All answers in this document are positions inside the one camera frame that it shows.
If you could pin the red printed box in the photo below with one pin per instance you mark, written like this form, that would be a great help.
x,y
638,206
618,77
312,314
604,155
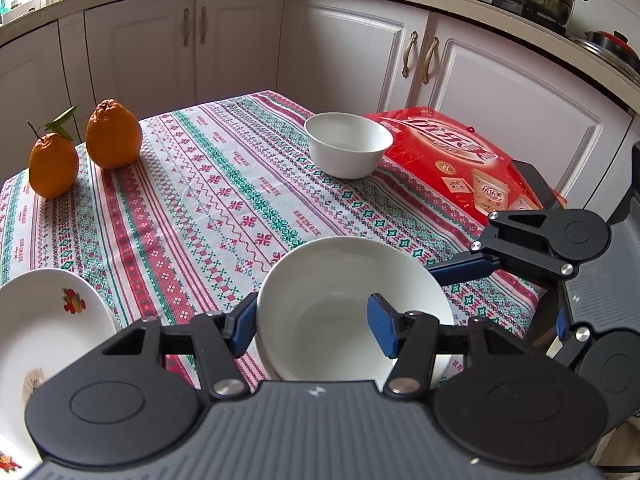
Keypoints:
x,y
440,150

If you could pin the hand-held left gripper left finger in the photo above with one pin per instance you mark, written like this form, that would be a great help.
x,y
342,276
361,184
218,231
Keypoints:
x,y
245,325

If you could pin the orange with leaves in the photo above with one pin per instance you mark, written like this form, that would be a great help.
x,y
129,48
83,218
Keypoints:
x,y
52,170

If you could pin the bumpy orange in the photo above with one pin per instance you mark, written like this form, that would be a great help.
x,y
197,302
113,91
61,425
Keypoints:
x,y
112,137

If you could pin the red green patterned tablecloth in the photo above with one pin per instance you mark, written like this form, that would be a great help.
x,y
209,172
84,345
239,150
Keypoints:
x,y
200,200

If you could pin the white kitchen cabinet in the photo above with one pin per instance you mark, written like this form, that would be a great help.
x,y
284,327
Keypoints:
x,y
350,50

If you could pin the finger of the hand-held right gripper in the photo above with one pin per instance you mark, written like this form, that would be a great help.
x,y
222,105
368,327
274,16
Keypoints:
x,y
561,322
465,267

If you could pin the white stained fruit print plate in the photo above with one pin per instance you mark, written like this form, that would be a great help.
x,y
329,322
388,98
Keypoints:
x,y
40,330

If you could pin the red lidded pot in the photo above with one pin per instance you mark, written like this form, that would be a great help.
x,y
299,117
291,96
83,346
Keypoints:
x,y
615,42

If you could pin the white bowl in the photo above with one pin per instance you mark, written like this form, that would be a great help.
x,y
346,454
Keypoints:
x,y
325,320
345,157

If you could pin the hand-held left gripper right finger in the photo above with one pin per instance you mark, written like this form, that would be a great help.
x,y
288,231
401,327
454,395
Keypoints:
x,y
382,325

